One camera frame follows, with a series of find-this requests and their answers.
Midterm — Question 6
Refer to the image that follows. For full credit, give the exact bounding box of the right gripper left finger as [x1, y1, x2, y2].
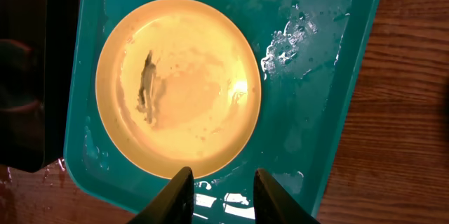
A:
[128, 166, 194, 224]

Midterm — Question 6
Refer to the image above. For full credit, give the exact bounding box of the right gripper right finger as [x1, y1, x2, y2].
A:
[253, 168, 319, 224]

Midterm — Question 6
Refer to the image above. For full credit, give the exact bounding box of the yellow-green plate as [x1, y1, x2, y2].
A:
[95, 0, 262, 178]

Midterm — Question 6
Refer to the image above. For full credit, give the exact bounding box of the black plastic tray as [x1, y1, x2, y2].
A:
[1, 0, 79, 172]

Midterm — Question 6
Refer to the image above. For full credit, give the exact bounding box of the teal plastic tray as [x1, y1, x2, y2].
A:
[64, 0, 379, 223]

